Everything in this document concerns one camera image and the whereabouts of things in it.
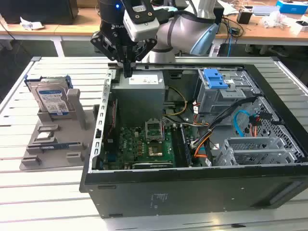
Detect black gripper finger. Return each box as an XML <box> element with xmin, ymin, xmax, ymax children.
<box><xmin>90</xmin><ymin>31</ymin><xmax>129</xmax><ymax>78</ymax></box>
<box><xmin>128</xmin><ymin>38</ymin><xmax>158</xmax><ymax>78</ymax></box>

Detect hard disk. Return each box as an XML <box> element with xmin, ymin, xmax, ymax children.
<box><xmin>25</xmin><ymin>75</ymin><xmax>73</xmax><ymax>117</ymax></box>

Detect grey metal disk bay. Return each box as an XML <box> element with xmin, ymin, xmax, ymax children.
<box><xmin>215</xmin><ymin>137</ymin><xmax>298</xmax><ymax>167</ymax></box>

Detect grey power supply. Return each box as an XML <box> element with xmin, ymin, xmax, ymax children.
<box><xmin>111</xmin><ymin>71</ymin><xmax>167</xmax><ymax>121</ymax></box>

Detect large black box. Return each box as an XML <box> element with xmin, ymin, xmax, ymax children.
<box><xmin>0</xmin><ymin>0</ymin><xmax>79</xmax><ymax>25</ymax></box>

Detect crumpled white paper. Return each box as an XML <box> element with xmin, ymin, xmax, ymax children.
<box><xmin>19</xmin><ymin>16</ymin><xmax>45</xmax><ymax>31</ymax></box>

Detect grey drive cage blue latch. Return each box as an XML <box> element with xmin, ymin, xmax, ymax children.
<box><xmin>194</xmin><ymin>68</ymin><xmax>256</xmax><ymax>116</ymax></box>

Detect metal socket cover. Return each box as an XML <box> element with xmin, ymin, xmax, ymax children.
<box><xmin>144</xmin><ymin>120</ymin><xmax>162</xmax><ymax>143</ymax></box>

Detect grey parts rack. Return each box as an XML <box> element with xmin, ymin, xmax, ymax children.
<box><xmin>20</xmin><ymin>88</ymin><xmax>101</xmax><ymax>171</ymax></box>

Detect small black box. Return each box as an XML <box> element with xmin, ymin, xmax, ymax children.
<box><xmin>237</xmin><ymin>11</ymin><xmax>254</xmax><ymax>25</ymax></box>

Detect green motherboard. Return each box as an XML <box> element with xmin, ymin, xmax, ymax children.
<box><xmin>101</xmin><ymin>119</ymin><xmax>202</xmax><ymax>170</ymax></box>

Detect CPU socket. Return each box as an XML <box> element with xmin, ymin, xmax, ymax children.
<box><xmin>148</xmin><ymin>143</ymin><xmax>165</xmax><ymax>157</ymax></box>

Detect black RAM slot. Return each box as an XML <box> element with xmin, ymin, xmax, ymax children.
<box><xmin>179</xmin><ymin>127</ymin><xmax>188</xmax><ymax>167</ymax></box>
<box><xmin>182</xmin><ymin>127</ymin><xmax>193</xmax><ymax>167</ymax></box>
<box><xmin>175</xmin><ymin>127</ymin><xmax>184</xmax><ymax>167</ymax></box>
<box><xmin>172</xmin><ymin>127</ymin><xmax>181</xmax><ymax>167</ymax></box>

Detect silver CPU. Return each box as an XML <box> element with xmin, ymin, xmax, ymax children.
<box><xmin>36</xmin><ymin>131</ymin><xmax>54</xmax><ymax>141</ymax></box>

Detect blue RAM stick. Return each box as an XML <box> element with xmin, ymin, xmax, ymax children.
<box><xmin>28</xmin><ymin>141</ymin><xmax>82</xmax><ymax>152</ymax></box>

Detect black graphics card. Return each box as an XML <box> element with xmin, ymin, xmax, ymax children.
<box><xmin>131</xmin><ymin>160</ymin><xmax>175</xmax><ymax>169</ymax></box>

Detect flat grey tray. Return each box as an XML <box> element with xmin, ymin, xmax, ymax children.
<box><xmin>252</xmin><ymin>5</ymin><xmax>281</xmax><ymax>16</ymax></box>

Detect clear plastic bags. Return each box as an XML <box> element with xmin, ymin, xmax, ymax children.
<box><xmin>261</xmin><ymin>11</ymin><xmax>293</xmax><ymax>30</ymax></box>

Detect blue cardboard box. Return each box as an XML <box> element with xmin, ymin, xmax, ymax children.
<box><xmin>275</xmin><ymin>0</ymin><xmax>308</xmax><ymax>14</ymax></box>

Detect small white box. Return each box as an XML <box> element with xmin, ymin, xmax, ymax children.
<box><xmin>290</xmin><ymin>20</ymin><xmax>308</xmax><ymax>34</ymax></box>

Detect black open PC case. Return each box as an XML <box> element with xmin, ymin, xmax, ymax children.
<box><xmin>79</xmin><ymin>56</ymin><xmax>308</xmax><ymax>219</ymax></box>

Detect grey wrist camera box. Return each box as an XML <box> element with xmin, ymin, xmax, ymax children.
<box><xmin>123</xmin><ymin>0</ymin><xmax>161</xmax><ymax>41</ymax></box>

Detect wooden desk white frame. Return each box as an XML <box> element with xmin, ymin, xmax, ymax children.
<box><xmin>214</xmin><ymin>0</ymin><xmax>308</xmax><ymax>57</ymax></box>
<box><xmin>0</xmin><ymin>7</ymin><xmax>154</xmax><ymax>57</ymax></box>

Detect yellow wires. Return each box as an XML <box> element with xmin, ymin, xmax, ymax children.
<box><xmin>166</xmin><ymin>86</ymin><xmax>189</xmax><ymax>116</ymax></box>

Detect wire locking lever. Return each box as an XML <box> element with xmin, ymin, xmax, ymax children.
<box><xmin>161</xmin><ymin>119</ymin><xmax>168</xmax><ymax>142</ymax></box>

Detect grey white wires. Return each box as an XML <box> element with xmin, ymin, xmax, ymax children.
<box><xmin>163</xmin><ymin>115</ymin><xmax>210</xmax><ymax>128</ymax></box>

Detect black cable bundle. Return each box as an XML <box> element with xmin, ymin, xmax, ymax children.
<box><xmin>190</xmin><ymin>95</ymin><xmax>265</xmax><ymax>151</ymax></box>

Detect blue flat data wire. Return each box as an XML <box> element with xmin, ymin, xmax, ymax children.
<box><xmin>232</xmin><ymin>109</ymin><xmax>252</xmax><ymax>140</ymax></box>

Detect orange wire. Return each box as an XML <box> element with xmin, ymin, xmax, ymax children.
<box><xmin>192</xmin><ymin>134</ymin><xmax>210</xmax><ymax>159</ymax></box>

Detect power wire black connector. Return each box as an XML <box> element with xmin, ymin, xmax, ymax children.
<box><xmin>248</xmin><ymin>114</ymin><xmax>262</xmax><ymax>140</ymax></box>

